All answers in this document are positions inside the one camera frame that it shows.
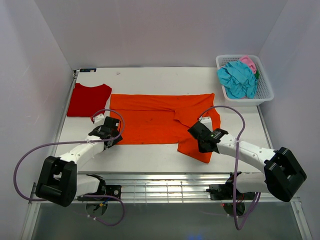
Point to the folded red t shirt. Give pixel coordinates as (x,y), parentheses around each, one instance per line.
(85,101)

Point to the blue label sticker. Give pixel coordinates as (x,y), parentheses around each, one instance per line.
(87,70)

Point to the aluminium table frame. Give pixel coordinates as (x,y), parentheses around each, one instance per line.
(159,174)

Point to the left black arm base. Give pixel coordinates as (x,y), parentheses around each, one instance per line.
(107,191)

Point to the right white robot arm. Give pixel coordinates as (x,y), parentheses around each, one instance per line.
(280,173)

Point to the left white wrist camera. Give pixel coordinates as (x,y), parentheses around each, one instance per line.
(98,119)

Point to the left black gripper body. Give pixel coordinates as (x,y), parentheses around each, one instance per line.
(117,138)

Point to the green garment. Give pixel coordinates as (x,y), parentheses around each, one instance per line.
(257,75)

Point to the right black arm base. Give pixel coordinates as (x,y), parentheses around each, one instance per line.
(225,191)

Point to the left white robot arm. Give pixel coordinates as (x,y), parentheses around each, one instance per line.
(59,181)

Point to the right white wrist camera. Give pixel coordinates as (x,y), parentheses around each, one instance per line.
(207,121)

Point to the orange t shirt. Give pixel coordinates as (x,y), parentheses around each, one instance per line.
(164,119)

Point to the pink t shirt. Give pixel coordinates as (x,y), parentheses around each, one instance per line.
(248,61)

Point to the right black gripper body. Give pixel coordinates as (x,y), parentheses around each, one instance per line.
(201,149)

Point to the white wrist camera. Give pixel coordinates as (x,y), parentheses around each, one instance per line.
(98,119)
(207,121)

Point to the blue t shirt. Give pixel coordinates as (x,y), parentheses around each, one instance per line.
(238,79)

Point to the white plastic basket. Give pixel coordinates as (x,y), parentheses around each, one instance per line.
(264,90)

